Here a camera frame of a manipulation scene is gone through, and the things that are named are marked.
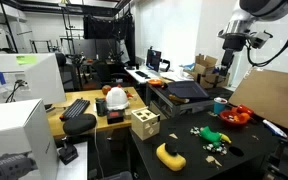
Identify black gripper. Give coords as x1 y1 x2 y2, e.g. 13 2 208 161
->
219 34 247 77

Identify empty orange bowl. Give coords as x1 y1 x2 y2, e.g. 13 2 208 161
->
147 78 165 88

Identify closed cardboard box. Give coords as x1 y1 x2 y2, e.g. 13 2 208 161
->
198 71 232 90

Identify open cardboard box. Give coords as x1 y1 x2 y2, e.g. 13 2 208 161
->
193 53 219 76

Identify teal cup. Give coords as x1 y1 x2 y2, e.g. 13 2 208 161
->
213 97 229 115

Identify brown cardboard panel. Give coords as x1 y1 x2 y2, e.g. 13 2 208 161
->
228 66 288 134

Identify orange red toy pile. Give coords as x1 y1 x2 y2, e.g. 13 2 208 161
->
219 109 251 127

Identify grey metal shelf table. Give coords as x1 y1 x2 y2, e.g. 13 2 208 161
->
145 83 233 119

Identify green yellow plush toy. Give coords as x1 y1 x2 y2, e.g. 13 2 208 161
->
198 126 233 145

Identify black computer monitor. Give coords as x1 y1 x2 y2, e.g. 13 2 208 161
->
145 48 163 73

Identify white marker pen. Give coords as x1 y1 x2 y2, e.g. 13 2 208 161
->
262 119 288 139

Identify small black keyboard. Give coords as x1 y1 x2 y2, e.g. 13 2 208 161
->
134 70 151 80

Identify white desk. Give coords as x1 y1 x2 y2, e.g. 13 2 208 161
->
124 64 195 85

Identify wooden shape sorter box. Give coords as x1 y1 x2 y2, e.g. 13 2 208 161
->
130 106 162 141

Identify black rubber knob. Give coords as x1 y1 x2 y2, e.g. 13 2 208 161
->
163 142 179 157

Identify small tan box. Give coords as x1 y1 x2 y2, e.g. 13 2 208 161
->
123 108 134 120

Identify white hard hat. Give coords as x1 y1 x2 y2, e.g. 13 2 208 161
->
105 86 131 112

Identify black mesh office chair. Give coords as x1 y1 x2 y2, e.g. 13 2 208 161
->
92 59 129 88

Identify orange ball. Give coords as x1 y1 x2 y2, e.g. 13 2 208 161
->
101 84 113 96

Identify black box red label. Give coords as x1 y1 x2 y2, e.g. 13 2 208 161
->
106 109 125 125

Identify black curtain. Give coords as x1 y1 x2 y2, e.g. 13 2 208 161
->
82 13 136 65

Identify dark mug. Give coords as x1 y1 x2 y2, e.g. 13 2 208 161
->
95 97 109 117

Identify wooden desk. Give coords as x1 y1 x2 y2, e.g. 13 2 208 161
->
45 86 147 140

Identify large black keyboard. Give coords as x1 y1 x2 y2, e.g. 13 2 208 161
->
59 97 91 122

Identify black padded chair headrest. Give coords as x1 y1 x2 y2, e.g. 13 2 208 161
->
62 113 98 136

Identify black joystick controller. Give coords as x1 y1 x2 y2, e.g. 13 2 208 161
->
57 135 79 166

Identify white computer monitor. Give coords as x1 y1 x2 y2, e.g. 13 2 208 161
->
0 53 67 106

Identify green sticky note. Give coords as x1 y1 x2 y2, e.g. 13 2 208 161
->
16 55 38 66

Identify large white box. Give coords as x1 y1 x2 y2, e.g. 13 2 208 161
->
0 98 60 180

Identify blue tape strip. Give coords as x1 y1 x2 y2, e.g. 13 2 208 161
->
0 70 7 86

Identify grey Unitree device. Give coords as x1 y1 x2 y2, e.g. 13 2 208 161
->
0 152 38 180

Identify wooden handled brush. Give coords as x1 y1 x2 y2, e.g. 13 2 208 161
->
168 94 191 104

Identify white hanging cable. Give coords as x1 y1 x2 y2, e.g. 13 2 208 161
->
93 122 106 180

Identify black monitor cables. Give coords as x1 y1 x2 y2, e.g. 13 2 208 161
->
5 79 29 104

